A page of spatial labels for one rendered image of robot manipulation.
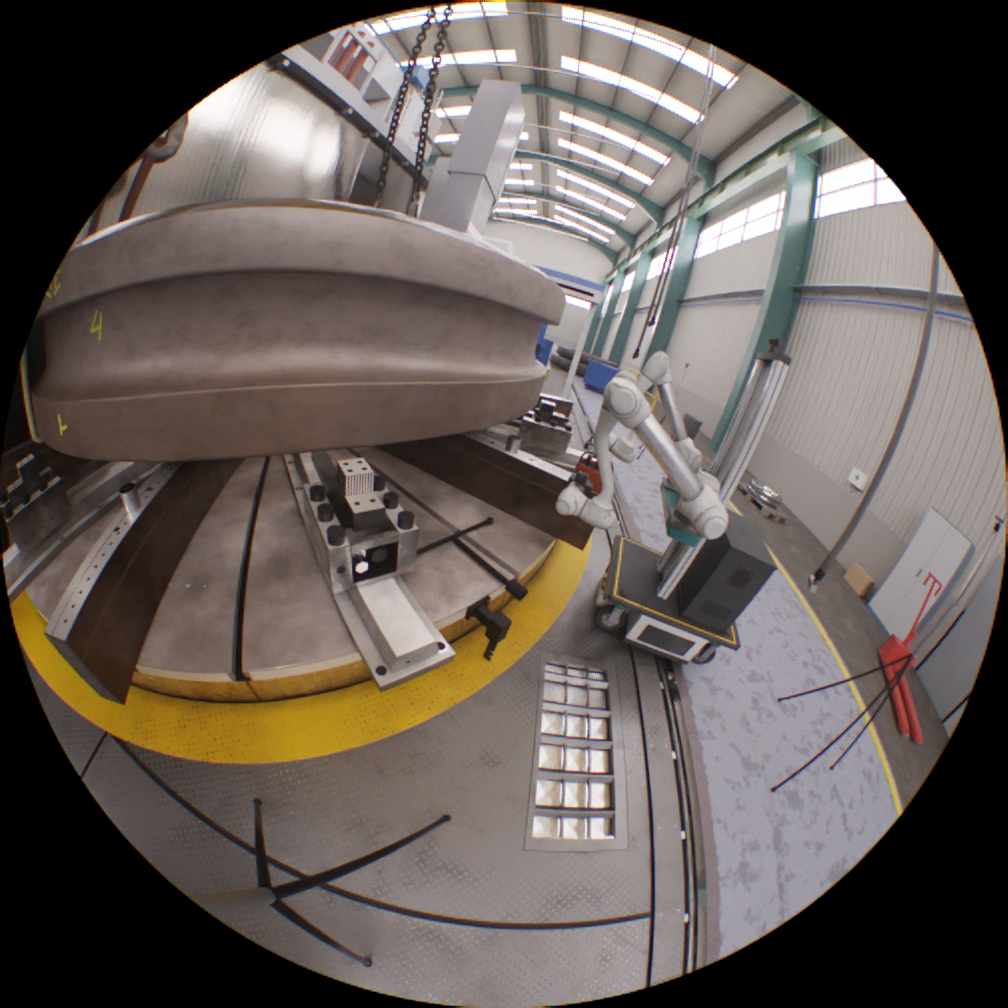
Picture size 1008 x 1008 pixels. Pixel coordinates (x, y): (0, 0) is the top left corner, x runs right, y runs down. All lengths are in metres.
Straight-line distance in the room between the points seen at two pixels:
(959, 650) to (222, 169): 9.98
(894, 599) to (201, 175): 9.44
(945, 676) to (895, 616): 1.43
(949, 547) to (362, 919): 6.71
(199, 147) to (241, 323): 2.71
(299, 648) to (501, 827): 1.01
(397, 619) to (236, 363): 1.10
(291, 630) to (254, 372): 0.96
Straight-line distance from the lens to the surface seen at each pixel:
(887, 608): 6.52
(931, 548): 6.41
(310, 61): 4.76
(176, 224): 1.39
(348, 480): 1.23
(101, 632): 1.41
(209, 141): 3.91
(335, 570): 1.22
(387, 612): 1.24
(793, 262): 11.93
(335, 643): 1.35
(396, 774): 1.46
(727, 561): 1.85
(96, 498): 2.58
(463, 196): 6.19
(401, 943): 1.49
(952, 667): 6.65
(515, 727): 1.60
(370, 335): 1.43
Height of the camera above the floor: 1.43
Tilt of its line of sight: 30 degrees down
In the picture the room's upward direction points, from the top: 16 degrees clockwise
